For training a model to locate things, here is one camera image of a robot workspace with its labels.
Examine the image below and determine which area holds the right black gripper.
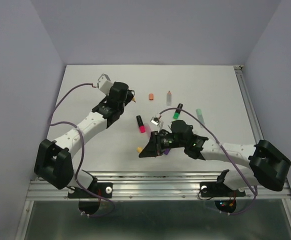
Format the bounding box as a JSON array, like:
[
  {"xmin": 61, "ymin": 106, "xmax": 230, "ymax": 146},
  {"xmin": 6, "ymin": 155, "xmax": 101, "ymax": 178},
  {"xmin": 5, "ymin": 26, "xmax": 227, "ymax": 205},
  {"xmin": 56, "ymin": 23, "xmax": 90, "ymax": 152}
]
[{"xmin": 138, "ymin": 129, "xmax": 187, "ymax": 156}]

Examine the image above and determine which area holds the pastel orange pen cap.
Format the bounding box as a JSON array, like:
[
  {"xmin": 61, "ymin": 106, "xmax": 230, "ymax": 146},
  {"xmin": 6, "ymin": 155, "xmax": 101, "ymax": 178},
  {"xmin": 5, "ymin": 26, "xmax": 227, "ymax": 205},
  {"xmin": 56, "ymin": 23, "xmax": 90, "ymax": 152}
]
[{"xmin": 137, "ymin": 147, "xmax": 143, "ymax": 153}]

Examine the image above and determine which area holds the pink black highlighter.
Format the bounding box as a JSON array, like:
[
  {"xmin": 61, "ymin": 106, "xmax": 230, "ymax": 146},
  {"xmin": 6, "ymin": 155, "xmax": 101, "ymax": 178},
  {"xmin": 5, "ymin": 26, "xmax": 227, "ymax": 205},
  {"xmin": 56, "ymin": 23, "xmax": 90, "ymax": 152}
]
[{"xmin": 136, "ymin": 115, "xmax": 146, "ymax": 133}]

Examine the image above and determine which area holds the clear orange-tip highlighter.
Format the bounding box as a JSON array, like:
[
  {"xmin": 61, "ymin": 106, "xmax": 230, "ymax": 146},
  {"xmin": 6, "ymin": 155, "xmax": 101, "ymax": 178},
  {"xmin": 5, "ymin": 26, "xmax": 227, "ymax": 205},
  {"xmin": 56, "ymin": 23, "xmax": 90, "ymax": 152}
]
[{"xmin": 166, "ymin": 90, "xmax": 172, "ymax": 106}]

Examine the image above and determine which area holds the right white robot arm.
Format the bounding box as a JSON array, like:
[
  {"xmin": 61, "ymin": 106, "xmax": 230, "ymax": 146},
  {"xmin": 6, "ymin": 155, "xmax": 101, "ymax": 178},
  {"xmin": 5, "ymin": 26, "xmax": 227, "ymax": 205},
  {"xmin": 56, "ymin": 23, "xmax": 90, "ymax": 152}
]
[{"xmin": 138, "ymin": 120, "xmax": 291, "ymax": 195}]

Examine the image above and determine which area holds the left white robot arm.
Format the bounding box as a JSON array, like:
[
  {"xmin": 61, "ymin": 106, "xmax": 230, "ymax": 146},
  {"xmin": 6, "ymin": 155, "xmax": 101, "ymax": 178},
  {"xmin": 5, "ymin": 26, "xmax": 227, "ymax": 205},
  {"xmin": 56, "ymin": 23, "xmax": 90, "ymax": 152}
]
[{"xmin": 34, "ymin": 80, "xmax": 135, "ymax": 197}]

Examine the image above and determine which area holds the purple black highlighter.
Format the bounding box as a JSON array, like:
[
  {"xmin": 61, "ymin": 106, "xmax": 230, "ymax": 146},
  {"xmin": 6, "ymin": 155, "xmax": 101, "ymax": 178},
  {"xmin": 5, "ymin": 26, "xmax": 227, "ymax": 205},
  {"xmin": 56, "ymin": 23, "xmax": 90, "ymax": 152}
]
[{"xmin": 163, "ymin": 148, "xmax": 171, "ymax": 155}]

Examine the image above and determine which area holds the pastel lilac highlighter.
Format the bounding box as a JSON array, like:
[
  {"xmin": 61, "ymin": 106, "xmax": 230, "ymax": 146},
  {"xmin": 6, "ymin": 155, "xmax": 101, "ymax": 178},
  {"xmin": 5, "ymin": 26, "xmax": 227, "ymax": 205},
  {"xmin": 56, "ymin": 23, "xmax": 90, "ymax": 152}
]
[{"xmin": 144, "ymin": 123, "xmax": 152, "ymax": 138}]

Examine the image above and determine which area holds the green black highlighter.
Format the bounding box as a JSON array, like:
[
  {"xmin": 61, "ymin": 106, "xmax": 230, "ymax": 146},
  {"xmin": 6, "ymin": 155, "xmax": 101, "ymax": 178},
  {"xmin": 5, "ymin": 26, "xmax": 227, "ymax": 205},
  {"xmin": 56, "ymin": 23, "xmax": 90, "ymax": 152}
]
[{"xmin": 173, "ymin": 103, "xmax": 183, "ymax": 120}]

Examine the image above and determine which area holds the pastel green highlighter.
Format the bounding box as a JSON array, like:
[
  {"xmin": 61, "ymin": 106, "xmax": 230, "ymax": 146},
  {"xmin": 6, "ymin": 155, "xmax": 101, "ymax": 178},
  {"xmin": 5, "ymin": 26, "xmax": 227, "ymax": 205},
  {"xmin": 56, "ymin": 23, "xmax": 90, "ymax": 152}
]
[{"xmin": 196, "ymin": 108, "xmax": 205, "ymax": 128}]

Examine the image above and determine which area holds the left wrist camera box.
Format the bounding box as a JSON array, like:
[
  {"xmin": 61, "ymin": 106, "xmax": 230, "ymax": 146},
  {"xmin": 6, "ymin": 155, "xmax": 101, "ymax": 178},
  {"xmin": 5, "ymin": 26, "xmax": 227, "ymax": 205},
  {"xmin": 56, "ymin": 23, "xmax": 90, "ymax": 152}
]
[{"xmin": 97, "ymin": 73, "xmax": 113, "ymax": 96}]

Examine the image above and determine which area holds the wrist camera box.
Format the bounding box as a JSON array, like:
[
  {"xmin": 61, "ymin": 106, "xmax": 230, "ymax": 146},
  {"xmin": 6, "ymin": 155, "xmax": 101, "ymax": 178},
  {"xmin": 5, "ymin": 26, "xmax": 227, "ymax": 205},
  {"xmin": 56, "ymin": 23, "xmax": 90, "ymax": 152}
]
[
  {"xmin": 97, "ymin": 73, "xmax": 113, "ymax": 96},
  {"xmin": 150, "ymin": 113, "xmax": 164, "ymax": 131}
]

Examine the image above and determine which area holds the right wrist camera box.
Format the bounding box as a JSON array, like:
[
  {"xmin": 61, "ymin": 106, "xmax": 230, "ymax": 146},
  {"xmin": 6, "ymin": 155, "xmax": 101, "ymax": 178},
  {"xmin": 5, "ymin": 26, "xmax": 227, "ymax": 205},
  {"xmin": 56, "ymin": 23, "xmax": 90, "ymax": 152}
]
[{"xmin": 150, "ymin": 113, "xmax": 164, "ymax": 131}]

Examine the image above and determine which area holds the aluminium front rail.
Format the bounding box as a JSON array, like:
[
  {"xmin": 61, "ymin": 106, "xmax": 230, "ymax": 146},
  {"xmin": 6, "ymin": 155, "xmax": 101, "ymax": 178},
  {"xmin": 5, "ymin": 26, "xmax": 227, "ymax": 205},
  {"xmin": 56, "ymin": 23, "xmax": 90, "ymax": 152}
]
[{"xmin": 25, "ymin": 171, "xmax": 291, "ymax": 201}]

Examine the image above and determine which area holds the aluminium rail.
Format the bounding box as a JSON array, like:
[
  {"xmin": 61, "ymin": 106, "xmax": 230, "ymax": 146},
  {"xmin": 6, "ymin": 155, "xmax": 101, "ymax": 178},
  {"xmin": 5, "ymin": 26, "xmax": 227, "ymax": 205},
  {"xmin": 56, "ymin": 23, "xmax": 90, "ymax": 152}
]
[
  {"xmin": 233, "ymin": 65, "xmax": 264, "ymax": 143},
  {"xmin": 25, "ymin": 171, "xmax": 291, "ymax": 201}
]

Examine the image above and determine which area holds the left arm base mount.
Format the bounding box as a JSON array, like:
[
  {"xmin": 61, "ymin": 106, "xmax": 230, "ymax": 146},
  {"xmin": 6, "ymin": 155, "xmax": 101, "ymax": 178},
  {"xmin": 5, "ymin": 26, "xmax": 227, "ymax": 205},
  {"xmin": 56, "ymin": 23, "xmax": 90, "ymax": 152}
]
[{"xmin": 66, "ymin": 170, "xmax": 116, "ymax": 218}]

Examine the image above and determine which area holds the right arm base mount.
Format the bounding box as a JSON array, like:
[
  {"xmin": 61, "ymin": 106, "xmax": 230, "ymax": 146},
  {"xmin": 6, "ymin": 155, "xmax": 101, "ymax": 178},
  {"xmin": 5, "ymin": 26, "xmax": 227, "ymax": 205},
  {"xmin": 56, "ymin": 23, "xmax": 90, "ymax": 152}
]
[{"xmin": 197, "ymin": 169, "xmax": 246, "ymax": 215}]

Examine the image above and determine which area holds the aluminium right rail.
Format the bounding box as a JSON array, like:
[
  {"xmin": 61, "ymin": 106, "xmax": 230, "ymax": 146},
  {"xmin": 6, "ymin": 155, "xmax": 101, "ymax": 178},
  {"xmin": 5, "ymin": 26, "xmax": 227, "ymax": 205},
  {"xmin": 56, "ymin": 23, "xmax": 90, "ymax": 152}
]
[{"xmin": 233, "ymin": 65, "xmax": 264, "ymax": 143}]

